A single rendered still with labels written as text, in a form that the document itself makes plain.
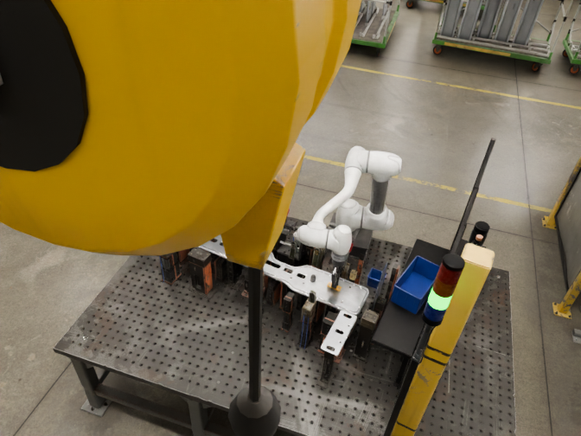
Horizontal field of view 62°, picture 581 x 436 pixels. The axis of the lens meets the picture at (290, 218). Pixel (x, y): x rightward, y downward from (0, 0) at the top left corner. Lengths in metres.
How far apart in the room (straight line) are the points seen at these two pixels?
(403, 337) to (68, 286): 2.85
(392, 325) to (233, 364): 0.93
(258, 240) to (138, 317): 2.99
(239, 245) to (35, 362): 3.90
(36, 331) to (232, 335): 1.77
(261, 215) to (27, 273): 4.54
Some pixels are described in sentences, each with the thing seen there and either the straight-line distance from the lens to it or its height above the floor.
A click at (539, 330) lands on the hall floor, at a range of 4.50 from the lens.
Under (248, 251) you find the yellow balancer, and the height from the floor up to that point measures 3.00.
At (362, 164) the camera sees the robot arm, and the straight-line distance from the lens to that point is 2.83.
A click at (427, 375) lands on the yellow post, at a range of 2.22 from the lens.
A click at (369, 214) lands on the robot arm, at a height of 1.08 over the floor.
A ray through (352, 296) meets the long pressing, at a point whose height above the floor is 1.00.
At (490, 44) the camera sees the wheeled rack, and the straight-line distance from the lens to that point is 9.14.
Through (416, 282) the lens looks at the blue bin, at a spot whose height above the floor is 1.03.
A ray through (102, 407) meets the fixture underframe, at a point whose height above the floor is 0.01.
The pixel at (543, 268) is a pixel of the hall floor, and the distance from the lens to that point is 5.06.
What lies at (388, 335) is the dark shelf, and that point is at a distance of 2.67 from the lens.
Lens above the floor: 3.12
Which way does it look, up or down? 40 degrees down
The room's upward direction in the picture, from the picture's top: 4 degrees clockwise
